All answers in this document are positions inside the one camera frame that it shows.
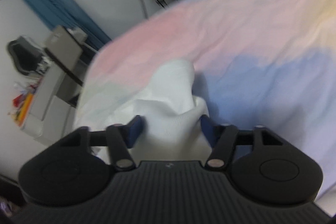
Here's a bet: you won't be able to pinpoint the wavy vanity mirror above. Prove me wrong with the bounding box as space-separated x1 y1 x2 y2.
6 36 44 77

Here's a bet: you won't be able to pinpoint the pastel tie-dye bed sheet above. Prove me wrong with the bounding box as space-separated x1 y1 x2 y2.
84 0 335 197

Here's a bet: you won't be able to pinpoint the white dressing table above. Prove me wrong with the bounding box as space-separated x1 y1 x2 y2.
21 63 82 146

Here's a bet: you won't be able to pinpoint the white sweatshirt with striped trim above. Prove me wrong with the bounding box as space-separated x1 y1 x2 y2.
73 60 211 162

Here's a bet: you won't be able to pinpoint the cluttered items on dresser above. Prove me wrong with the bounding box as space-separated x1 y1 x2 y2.
7 78 42 127

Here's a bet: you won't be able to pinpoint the grey black chair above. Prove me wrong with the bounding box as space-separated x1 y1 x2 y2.
44 25 88 107

